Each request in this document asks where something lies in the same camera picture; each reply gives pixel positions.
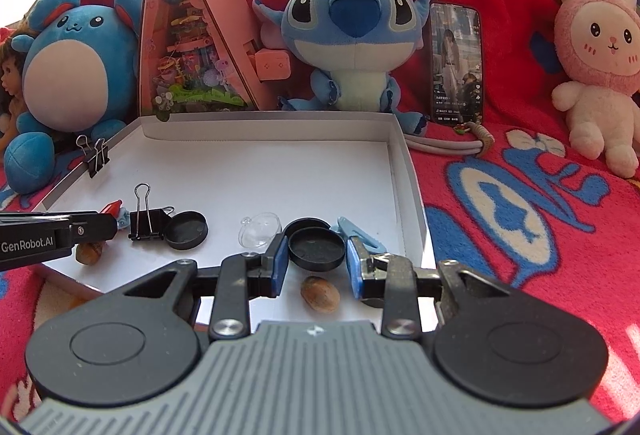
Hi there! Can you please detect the pink bunny plush toy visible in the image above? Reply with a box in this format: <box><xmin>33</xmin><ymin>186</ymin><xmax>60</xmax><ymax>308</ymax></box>
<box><xmin>551</xmin><ymin>0</ymin><xmax>639</xmax><ymax>178</ymax></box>

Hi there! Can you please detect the clear plastic dome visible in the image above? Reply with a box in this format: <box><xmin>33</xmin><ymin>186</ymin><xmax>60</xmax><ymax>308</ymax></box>
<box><xmin>238</xmin><ymin>212</ymin><xmax>282</xmax><ymax>251</ymax></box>

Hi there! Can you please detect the brown walnut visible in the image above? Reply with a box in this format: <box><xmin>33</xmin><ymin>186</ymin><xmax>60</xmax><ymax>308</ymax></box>
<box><xmin>75</xmin><ymin>241</ymin><xmax>105</xmax><ymax>266</ymax></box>
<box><xmin>300</xmin><ymin>276</ymin><xmax>341</xmax><ymax>314</ymax></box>

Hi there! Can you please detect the black oval cap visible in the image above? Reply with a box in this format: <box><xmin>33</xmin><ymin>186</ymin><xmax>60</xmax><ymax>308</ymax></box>
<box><xmin>164</xmin><ymin>211</ymin><xmax>208</xmax><ymax>251</ymax></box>

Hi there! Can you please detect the Stitch plush toy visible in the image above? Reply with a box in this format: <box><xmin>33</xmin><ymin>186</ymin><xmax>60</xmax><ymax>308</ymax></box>
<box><xmin>253</xmin><ymin>0</ymin><xmax>435</xmax><ymax>136</ymax></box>

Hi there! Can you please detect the red plastic piece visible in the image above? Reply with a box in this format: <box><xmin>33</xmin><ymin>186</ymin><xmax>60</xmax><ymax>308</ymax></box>
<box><xmin>100</xmin><ymin>200</ymin><xmax>122</xmax><ymax>218</ymax></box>

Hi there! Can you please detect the smartphone with screen on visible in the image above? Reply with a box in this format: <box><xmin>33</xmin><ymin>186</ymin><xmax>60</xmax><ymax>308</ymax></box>
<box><xmin>430</xmin><ymin>3</ymin><xmax>484</xmax><ymax>128</ymax></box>

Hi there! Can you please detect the round blue plush toy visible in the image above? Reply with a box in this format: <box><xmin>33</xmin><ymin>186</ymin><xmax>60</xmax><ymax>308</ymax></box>
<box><xmin>3</xmin><ymin>0</ymin><xmax>143</xmax><ymax>195</ymax></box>

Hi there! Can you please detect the brown haired doll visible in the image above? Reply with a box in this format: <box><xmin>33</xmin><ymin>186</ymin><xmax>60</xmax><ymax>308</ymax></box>
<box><xmin>1</xmin><ymin>32</ymin><xmax>27</xmax><ymax>154</ymax></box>

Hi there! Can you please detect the light blue plastic clip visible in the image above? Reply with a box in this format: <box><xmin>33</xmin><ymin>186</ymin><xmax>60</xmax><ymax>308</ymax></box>
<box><xmin>334</xmin><ymin>216</ymin><xmax>386</xmax><ymax>254</ymax></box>
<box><xmin>116</xmin><ymin>208</ymin><xmax>130</xmax><ymax>230</ymax></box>

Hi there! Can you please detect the phone wrist strap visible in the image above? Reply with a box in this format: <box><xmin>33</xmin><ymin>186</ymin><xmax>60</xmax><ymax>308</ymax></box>
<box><xmin>403</xmin><ymin>122</ymin><xmax>497</xmax><ymax>159</ymax></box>

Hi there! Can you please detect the black binder clip on box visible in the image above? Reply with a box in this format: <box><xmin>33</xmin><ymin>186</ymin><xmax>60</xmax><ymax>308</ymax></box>
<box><xmin>76</xmin><ymin>135</ymin><xmax>110</xmax><ymax>178</ymax></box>

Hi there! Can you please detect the white cardboard box tray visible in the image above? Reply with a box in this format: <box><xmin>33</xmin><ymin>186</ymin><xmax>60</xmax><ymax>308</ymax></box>
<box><xmin>30</xmin><ymin>109</ymin><xmax>437</xmax><ymax>331</ymax></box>

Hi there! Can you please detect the pink triangular toy house box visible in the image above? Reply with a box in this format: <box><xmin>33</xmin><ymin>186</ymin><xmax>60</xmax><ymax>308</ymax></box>
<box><xmin>138</xmin><ymin>0</ymin><xmax>288</xmax><ymax>121</ymax></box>

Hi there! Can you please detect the large black binder clip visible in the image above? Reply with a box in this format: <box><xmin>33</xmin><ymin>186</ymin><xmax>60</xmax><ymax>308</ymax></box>
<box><xmin>128</xmin><ymin>183</ymin><xmax>175</xmax><ymax>241</ymax></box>

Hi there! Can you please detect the black round cap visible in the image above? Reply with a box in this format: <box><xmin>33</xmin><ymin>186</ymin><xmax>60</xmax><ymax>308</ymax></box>
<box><xmin>288</xmin><ymin>227</ymin><xmax>346</xmax><ymax>273</ymax></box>
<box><xmin>283</xmin><ymin>217</ymin><xmax>331</xmax><ymax>238</ymax></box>
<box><xmin>361</xmin><ymin>297</ymin><xmax>384</xmax><ymax>308</ymax></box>

